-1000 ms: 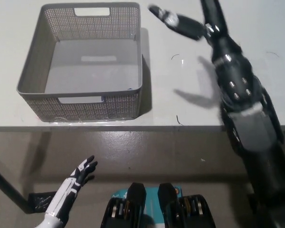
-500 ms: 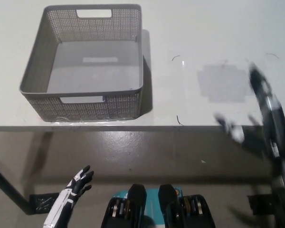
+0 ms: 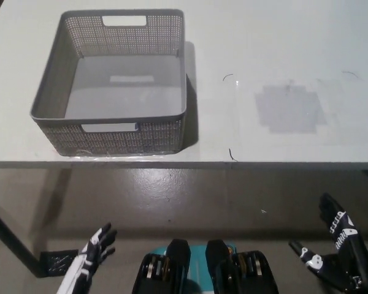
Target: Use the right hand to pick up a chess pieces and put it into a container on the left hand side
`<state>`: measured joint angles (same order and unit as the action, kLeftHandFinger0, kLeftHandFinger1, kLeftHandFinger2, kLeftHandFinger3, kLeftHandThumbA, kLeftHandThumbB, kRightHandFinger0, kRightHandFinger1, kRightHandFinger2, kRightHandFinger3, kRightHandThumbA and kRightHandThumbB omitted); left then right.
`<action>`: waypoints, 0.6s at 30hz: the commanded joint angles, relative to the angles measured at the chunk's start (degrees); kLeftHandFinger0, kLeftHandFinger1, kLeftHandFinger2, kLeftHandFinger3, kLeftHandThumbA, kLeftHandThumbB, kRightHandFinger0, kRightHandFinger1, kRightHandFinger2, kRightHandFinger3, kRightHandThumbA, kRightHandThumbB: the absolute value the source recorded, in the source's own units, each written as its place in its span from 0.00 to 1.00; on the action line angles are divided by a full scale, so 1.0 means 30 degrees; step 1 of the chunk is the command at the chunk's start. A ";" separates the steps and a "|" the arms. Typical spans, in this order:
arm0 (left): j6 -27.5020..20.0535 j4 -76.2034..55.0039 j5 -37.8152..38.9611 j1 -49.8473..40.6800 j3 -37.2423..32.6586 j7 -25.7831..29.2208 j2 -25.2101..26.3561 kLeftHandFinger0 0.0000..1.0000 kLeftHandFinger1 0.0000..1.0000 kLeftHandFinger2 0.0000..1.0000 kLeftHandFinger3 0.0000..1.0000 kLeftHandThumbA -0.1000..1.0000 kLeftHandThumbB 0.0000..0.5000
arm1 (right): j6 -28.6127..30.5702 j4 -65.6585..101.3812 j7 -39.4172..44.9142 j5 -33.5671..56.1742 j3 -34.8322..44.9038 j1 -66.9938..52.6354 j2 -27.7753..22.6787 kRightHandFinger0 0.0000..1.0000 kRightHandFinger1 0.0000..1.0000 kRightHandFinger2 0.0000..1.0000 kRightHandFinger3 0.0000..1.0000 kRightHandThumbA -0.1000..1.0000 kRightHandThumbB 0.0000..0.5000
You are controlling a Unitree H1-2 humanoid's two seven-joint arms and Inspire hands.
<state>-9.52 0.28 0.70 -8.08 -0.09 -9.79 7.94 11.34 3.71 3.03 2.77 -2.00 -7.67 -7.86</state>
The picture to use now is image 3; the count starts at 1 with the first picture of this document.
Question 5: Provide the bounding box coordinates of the grey tape patch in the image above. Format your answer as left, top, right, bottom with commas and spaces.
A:
253, 84, 328, 135

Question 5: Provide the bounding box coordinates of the black floor tape patch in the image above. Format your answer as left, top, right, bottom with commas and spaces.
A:
39, 249, 80, 278

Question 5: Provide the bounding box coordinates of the grey perforated plastic basket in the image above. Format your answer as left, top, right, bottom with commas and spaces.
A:
29, 9, 188, 157

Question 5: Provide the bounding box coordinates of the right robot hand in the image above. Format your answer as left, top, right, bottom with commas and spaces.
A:
288, 192, 368, 290

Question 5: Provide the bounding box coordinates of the black metal table leg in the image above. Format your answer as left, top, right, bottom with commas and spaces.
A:
0, 200, 48, 278

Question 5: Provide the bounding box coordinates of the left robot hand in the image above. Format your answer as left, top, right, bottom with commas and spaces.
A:
55, 222, 118, 294

